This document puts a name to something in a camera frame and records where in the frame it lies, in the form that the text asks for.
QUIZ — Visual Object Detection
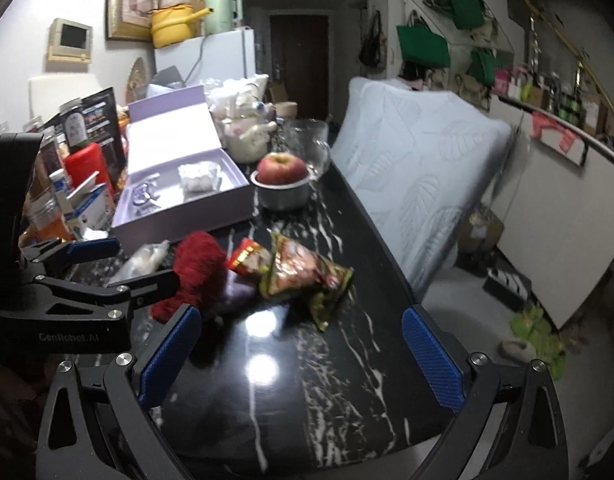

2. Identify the green tote bag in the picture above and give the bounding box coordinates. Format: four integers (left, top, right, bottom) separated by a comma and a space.
397, 10, 450, 68

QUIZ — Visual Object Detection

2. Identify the small red candy packet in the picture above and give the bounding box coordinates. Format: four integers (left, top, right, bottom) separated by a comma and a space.
228, 238, 272, 280

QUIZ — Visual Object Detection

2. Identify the purple sachet with tassel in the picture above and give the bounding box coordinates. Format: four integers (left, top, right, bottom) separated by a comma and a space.
131, 172, 160, 207

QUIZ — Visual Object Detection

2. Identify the white printed bread packet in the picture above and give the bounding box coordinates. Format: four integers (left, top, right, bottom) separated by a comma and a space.
178, 160, 222, 194

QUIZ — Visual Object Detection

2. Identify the white purple GOZK snack packet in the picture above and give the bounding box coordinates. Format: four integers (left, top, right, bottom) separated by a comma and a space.
216, 270, 258, 314

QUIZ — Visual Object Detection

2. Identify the open lavender gift box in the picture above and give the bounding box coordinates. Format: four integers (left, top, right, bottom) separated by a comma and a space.
110, 86, 254, 255

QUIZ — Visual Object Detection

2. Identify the light green kettle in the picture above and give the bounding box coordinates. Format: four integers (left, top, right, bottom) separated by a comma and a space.
204, 0, 243, 35

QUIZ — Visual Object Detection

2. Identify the grey leaf pattern cushion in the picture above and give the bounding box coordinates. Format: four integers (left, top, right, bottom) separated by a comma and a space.
332, 77, 512, 298

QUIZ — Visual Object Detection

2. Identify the red plastic container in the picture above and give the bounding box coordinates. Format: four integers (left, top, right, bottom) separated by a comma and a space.
64, 143, 114, 195

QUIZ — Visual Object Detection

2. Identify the yellow pot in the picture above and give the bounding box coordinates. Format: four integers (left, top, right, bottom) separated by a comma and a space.
150, 3, 214, 49

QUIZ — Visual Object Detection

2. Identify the glass mug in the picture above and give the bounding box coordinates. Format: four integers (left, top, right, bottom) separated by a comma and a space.
283, 119, 331, 181

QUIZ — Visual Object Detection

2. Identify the colourful shrimp snack packet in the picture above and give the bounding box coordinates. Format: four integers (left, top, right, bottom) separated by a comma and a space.
259, 232, 354, 332

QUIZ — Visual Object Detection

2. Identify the white mini fridge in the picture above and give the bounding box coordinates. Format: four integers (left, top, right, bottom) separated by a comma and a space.
155, 28, 256, 86

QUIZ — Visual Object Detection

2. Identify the dark jar white lid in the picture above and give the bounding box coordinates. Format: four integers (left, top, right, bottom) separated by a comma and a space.
60, 99, 89, 153

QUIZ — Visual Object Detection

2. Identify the black printed package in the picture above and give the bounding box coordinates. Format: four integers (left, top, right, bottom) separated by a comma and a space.
48, 88, 127, 193

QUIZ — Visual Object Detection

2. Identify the clear plastic bag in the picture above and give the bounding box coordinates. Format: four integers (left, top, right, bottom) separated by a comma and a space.
202, 74, 269, 120

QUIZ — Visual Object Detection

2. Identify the red apple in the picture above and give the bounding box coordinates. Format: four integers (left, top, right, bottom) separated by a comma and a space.
257, 153, 309, 185

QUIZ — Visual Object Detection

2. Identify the grey metal bowl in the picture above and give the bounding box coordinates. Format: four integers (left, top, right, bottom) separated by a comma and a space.
250, 171, 311, 212

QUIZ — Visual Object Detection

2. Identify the blue white medicine box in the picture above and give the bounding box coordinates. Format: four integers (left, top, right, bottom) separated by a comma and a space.
54, 171, 115, 240

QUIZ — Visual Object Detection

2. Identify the wall intercom panel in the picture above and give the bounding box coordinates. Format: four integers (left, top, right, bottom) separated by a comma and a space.
46, 18, 93, 64

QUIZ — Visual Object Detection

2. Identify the red fuzzy scrunchie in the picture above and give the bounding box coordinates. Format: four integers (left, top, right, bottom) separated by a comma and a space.
150, 231, 228, 323

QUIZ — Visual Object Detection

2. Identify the clear zip bag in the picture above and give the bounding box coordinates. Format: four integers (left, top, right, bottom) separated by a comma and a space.
106, 240, 170, 287

